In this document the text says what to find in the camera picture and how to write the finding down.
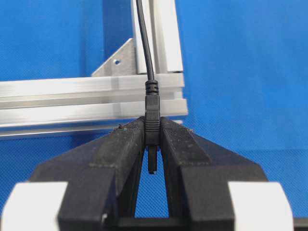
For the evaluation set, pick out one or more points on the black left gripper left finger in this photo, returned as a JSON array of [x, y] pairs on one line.
[[102, 178]]

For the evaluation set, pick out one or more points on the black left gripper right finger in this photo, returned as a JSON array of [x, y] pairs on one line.
[[197, 172]]

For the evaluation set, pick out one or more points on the aluminium extrusion frame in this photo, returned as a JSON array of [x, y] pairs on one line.
[[114, 92]]

